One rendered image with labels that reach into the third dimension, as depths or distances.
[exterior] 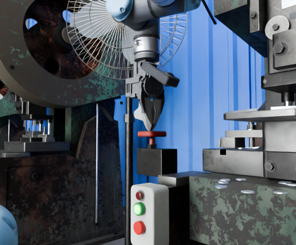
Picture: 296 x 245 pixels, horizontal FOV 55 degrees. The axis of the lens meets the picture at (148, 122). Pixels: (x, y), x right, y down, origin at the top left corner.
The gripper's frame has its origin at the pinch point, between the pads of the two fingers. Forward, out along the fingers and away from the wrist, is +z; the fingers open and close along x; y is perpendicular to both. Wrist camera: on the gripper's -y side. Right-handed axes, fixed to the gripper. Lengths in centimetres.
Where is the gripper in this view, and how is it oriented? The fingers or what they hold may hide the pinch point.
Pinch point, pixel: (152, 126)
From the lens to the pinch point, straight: 77.5
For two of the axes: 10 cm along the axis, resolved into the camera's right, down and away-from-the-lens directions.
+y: -6.8, 0.4, 7.3
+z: 0.0, 10.0, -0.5
